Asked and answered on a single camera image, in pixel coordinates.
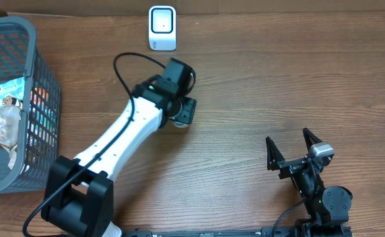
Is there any clear brown bread bag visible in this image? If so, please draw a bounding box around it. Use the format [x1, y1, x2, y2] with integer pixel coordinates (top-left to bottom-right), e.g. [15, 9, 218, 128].
[0, 95, 22, 170]

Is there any teal white snack packet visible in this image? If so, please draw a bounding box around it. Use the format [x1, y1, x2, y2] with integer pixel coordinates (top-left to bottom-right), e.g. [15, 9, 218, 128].
[0, 77, 25, 107]

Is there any green lid white jar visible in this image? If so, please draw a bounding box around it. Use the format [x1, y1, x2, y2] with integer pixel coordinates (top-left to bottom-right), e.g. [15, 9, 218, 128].
[172, 120, 189, 128]

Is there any small teal white packet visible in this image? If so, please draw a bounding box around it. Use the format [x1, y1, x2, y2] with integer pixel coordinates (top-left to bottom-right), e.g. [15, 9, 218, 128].
[30, 112, 57, 147]

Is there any orange snack packet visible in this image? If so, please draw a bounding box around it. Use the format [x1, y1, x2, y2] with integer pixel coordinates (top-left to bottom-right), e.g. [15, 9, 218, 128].
[30, 88, 49, 111]

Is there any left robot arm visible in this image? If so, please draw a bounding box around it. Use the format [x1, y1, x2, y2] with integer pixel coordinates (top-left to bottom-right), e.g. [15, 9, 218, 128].
[36, 58, 197, 236]

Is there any white barcode scanner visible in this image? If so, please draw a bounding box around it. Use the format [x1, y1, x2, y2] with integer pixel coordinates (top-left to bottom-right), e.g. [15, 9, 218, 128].
[148, 5, 176, 51]

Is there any grey plastic shopping basket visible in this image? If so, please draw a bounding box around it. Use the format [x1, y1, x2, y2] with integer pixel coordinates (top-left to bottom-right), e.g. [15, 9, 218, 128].
[0, 16, 61, 194]

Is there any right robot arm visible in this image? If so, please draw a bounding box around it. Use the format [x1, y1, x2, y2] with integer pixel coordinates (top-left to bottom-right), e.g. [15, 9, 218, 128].
[261, 128, 353, 237]

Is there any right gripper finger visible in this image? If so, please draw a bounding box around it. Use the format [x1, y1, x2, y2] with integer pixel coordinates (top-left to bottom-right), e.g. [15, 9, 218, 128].
[266, 136, 285, 171]
[303, 128, 322, 150]

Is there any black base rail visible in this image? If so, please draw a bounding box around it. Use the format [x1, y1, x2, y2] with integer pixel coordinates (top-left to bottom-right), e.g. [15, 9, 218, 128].
[122, 226, 304, 237]

